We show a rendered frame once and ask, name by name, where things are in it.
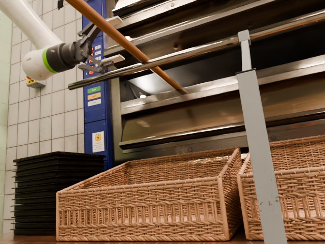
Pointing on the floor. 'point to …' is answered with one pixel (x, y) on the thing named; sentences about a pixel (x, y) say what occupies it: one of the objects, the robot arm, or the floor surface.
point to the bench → (10, 237)
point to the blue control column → (95, 115)
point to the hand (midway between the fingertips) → (118, 38)
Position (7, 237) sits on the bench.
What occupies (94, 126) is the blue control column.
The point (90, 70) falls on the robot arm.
